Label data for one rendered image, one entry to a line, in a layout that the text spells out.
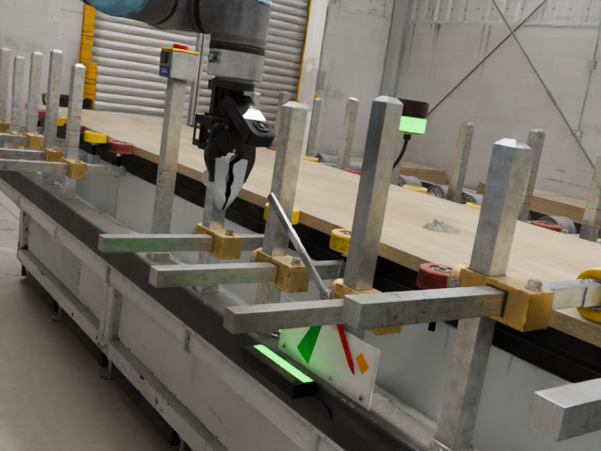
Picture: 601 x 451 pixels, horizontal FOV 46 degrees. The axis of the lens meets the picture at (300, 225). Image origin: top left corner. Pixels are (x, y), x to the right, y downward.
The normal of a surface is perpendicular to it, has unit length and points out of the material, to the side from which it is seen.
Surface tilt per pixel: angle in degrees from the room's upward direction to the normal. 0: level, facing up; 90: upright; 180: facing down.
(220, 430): 90
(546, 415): 90
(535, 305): 90
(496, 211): 90
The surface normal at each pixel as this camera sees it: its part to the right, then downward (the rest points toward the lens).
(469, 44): -0.81, -0.01
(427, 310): 0.57, 0.24
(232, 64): -0.04, 0.18
